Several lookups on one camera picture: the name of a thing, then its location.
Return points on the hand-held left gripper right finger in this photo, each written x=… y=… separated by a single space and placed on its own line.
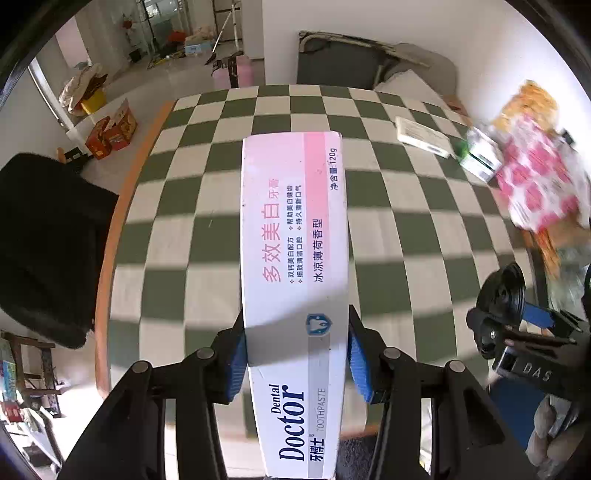
x=359 y=367

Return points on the pink suitcase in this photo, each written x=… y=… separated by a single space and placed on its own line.
x=233 y=70

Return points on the small white green box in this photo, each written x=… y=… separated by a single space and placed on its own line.
x=480 y=154

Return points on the grey chair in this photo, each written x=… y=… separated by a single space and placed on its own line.
x=339 y=62

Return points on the black round lid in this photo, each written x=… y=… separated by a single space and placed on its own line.
x=501 y=288

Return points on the wooden stool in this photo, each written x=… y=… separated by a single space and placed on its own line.
x=27 y=364

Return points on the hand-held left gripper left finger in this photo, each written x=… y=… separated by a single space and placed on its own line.
x=235 y=367

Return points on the person's right hand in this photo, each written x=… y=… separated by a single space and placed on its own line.
x=551 y=436

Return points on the black coat rack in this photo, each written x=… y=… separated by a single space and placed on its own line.
x=147 y=21

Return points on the red cardboard box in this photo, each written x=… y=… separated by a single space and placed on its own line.
x=98 y=139
x=122 y=125

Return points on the pink printed paper bag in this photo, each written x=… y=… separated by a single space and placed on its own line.
x=540 y=180

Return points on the yellow snack bag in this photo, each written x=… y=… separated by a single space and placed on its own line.
x=531 y=101

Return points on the blue stool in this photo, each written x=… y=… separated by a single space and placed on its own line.
x=508 y=408

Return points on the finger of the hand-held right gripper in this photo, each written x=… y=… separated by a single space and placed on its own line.
x=487 y=332
x=538 y=316

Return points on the flat white box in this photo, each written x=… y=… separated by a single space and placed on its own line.
x=422 y=137

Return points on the yellow bucket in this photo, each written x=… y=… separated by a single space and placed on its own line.
x=92 y=104

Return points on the silver tripod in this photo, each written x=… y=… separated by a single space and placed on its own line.
x=226 y=27

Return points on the blue white carton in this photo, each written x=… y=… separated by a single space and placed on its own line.
x=198 y=46

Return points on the white pillow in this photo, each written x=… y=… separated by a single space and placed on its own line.
x=406 y=87

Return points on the pink white toothpaste box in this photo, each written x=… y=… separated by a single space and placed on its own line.
x=295 y=277

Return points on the green white checkered table mat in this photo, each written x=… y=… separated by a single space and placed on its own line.
x=194 y=230

